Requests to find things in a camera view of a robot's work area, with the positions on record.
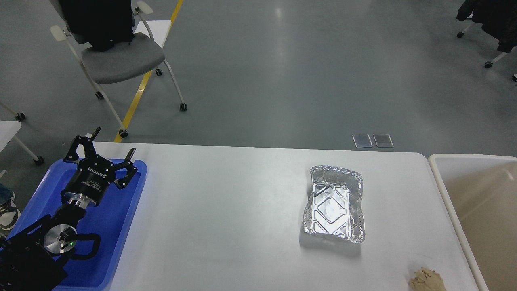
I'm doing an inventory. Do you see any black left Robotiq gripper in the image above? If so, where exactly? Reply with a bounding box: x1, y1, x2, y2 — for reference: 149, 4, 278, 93
61, 127, 138, 207

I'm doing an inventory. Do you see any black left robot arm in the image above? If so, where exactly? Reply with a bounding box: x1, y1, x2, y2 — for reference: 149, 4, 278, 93
1, 127, 137, 291

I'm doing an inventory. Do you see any blue plastic tray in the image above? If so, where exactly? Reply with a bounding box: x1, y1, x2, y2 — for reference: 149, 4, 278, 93
10, 160, 147, 291

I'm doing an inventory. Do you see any white side table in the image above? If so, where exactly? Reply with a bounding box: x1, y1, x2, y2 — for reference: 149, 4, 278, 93
0, 102, 45, 166

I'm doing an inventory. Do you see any grey white sneaker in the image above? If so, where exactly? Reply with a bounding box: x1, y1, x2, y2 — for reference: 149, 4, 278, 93
0, 188, 21, 231

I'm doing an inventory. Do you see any grey office chair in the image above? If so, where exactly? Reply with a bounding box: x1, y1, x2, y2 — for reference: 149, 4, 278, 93
50, 0, 188, 139

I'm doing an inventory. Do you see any black jacket on chair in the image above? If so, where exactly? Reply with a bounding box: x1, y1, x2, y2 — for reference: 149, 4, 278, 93
59, 0, 135, 52

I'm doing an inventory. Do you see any aluminium foil tray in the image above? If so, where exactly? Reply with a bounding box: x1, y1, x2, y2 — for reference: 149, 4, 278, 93
302, 164, 366, 244

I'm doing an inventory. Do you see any left floor outlet plate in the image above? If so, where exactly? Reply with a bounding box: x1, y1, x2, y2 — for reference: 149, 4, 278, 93
352, 134, 373, 148

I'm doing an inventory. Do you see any floor outlet plate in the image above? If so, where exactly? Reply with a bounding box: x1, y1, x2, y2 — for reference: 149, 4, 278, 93
352, 134, 373, 148
373, 134, 394, 148

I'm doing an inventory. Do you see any right floor outlet plate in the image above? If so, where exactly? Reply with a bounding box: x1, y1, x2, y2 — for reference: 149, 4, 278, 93
373, 134, 394, 148

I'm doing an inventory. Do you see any crumpled brown paper napkin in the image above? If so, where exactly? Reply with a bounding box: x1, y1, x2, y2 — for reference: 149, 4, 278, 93
408, 267, 447, 291

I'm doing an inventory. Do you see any beige plastic bin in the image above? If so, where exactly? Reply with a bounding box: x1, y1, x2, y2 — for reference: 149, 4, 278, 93
428, 154, 517, 291

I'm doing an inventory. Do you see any chair with dark coat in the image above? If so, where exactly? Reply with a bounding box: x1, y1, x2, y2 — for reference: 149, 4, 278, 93
456, 0, 517, 69

